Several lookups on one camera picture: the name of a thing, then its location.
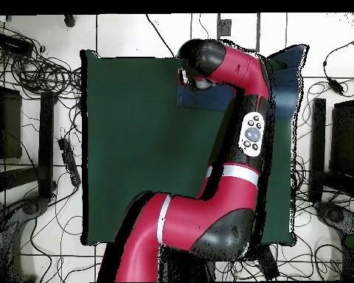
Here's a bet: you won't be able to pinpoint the blue denim jeans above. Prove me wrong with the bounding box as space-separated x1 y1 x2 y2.
176 43 310 120

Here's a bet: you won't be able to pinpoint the dark green table cloth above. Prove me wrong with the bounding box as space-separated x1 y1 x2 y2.
80 49 297 248

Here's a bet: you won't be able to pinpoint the long black cable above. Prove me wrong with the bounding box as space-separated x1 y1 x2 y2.
145 13 178 59

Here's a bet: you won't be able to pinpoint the black power strip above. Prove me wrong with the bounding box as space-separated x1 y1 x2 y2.
58 137 83 188

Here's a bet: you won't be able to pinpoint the black electronics box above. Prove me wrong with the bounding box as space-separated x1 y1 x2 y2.
0 32 35 57

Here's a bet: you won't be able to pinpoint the black rectangular box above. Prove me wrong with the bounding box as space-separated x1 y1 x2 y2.
254 244 281 282

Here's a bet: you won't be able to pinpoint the small grey square plate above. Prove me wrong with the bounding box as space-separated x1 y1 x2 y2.
218 18 233 37

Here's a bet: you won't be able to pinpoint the black cable tangle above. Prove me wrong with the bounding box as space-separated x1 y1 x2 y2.
0 22 84 99

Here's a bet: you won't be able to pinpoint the black metal frame stand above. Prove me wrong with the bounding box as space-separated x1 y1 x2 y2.
0 66 56 202
308 74 354 208

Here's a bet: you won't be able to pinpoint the grey square floor frame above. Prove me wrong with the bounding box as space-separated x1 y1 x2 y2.
215 13 262 53

